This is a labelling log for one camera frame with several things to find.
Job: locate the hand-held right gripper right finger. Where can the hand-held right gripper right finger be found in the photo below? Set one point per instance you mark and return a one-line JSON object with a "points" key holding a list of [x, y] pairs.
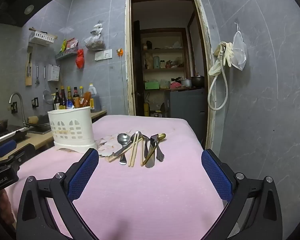
{"points": [[216, 177]]}

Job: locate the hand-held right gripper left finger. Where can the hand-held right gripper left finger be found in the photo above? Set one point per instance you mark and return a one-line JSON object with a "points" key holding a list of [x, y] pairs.
{"points": [[83, 177]]}

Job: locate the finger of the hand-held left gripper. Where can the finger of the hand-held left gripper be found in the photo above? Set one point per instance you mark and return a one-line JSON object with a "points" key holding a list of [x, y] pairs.
{"points": [[25, 153], [6, 147]]}

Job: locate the wooden chopstick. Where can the wooden chopstick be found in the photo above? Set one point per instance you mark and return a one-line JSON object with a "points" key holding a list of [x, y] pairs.
{"points": [[133, 161], [115, 158], [141, 160]]}

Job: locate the pair of wooden chopsticks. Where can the pair of wooden chopsticks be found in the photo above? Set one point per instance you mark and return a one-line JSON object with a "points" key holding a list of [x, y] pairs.
{"points": [[130, 161]]}

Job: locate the white plastic utensil holder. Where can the white plastic utensil holder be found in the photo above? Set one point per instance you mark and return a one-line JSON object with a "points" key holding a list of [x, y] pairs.
{"points": [[70, 125]]}

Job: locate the large steel spoon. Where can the large steel spoon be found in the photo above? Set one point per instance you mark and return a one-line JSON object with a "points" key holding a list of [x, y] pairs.
{"points": [[123, 138]]}

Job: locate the steel fork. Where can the steel fork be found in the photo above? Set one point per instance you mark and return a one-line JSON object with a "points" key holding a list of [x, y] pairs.
{"points": [[160, 156]]}

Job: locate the gold spoon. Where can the gold spoon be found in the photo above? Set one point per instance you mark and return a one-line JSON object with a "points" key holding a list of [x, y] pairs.
{"points": [[162, 136]]}

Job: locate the person's left forearm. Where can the person's left forearm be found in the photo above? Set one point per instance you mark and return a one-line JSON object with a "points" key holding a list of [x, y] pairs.
{"points": [[0, 207]]}

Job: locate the beige loofah scrubber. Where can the beige loofah scrubber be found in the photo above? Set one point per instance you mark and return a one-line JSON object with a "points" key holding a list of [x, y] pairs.
{"points": [[32, 119]]}

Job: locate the steel faucet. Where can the steel faucet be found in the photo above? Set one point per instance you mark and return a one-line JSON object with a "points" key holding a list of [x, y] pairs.
{"points": [[21, 105]]}

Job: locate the dark pump bottle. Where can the dark pump bottle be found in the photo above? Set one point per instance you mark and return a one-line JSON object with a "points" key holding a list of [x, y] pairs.
{"points": [[56, 102]]}

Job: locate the steel mesh strainer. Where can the steel mesh strainer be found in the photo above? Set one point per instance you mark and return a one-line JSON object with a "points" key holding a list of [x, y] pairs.
{"points": [[48, 96]]}

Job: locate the pink floral cloth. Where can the pink floral cloth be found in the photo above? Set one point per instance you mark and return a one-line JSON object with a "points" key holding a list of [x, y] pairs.
{"points": [[145, 200]]}

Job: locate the dark sauce bottle yellow label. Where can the dark sauce bottle yellow label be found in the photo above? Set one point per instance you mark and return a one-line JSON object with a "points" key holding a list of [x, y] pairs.
{"points": [[63, 100]]}

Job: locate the blue and white packet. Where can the blue and white packet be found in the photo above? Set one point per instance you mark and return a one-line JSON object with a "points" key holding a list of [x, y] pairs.
{"points": [[70, 104]]}

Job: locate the grey cabinet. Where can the grey cabinet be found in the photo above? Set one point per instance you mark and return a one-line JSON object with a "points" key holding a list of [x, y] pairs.
{"points": [[185, 112]]}

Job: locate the wooden knife holder board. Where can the wooden knife holder board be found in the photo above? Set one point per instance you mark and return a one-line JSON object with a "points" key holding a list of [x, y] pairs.
{"points": [[28, 77]]}

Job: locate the tall dark sauce bottle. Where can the tall dark sauce bottle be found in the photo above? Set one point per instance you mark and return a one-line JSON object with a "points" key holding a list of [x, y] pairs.
{"points": [[69, 93]]}

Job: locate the sauce bottle red label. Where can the sauce bottle red label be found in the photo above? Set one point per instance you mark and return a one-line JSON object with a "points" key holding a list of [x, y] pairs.
{"points": [[76, 98]]}

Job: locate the steel peeler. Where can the steel peeler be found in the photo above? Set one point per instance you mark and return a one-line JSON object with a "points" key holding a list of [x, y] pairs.
{"points": [[37, 75]]}

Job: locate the yellow-capped sauce bottle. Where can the yellow-capped sauce bottle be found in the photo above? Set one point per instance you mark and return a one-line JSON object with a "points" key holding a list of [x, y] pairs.
{"points": [[81, 91]]}

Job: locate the black pot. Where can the black pot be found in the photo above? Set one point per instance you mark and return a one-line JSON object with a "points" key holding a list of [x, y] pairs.
{"points": [[197, 82]]}

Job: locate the steel pot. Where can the steel pot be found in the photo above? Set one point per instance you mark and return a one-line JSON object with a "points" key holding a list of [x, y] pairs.
{"points": [[186, 83]]}

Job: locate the pink cloth bundle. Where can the pink cloth bundle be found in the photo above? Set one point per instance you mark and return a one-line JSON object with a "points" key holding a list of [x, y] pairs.
{"points": [[175, 84]]}

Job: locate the red plastic bag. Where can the red plastic bag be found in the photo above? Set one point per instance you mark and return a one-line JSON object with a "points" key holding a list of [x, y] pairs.
{"points": [[80, 58]]}

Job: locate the green box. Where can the green box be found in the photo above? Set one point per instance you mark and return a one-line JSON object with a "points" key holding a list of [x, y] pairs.
{"points": [[152, 85]]}

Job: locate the yellow-green snack packet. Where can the yellow-green snack packet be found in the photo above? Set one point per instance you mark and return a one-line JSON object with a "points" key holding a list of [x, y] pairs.
{"points": [[63, 45]]}

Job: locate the wooden shelf unit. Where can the wooden shelf unit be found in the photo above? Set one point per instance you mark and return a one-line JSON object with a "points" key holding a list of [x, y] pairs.
{"points": [[165, 70]]}

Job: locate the red snack packet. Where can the red snack packet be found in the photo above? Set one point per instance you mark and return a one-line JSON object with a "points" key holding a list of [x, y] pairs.
{"points": [[72, 43]]}

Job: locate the wooden stick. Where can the wooden stick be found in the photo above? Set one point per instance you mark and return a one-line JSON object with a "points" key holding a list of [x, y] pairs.
{"points": [[43, 33]]}

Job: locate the small jar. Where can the small jar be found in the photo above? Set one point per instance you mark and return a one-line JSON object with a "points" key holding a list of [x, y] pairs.
{"points": [[162, 64]]}

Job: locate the cream rubber gloves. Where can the cream rubber gloves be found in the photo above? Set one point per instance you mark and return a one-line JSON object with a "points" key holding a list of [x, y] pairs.
{"points": [[228, 52]]}

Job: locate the white mesh bag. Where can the white mesh bag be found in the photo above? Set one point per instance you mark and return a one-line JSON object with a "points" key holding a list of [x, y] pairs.
{"points": [[240, 52]]}

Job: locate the green canister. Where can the green canister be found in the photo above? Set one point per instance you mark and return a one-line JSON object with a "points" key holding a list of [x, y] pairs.
{"points": [[156, 62]]}

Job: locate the clear bag of dried goods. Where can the clear bag of dried goods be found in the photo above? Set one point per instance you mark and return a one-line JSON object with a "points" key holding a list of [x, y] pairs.
{"points": [[95, 42]]}

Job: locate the black wall outlet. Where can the black wall outlet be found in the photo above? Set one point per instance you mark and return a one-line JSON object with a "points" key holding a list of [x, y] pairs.
{"points": [[14, 107], [34, 102]]}

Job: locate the white wall box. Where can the white wall box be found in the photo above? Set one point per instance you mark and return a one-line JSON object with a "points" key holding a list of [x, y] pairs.
{"points": [[53, 73]]}

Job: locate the grey wall shelf rack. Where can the grey wall shelf rack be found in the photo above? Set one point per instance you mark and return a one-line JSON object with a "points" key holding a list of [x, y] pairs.
{"points": [[66, 54]]}

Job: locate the white basket wall rack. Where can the white basket wall rack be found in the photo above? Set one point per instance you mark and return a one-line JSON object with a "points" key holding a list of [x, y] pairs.
{"points": [[42, 38]]}

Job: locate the white wall switch panel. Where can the white wall switch panel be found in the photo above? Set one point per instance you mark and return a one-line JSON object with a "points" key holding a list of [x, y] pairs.
{"points": [[103, 55]]}

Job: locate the worn door frame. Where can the worn door frame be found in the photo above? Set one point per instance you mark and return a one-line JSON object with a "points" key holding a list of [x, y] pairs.
{"points": [[127, 55]]}

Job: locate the orange wall hook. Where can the orange wall hook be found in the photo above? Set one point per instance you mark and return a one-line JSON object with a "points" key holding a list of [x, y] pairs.
{"points": [[120, 52]]}

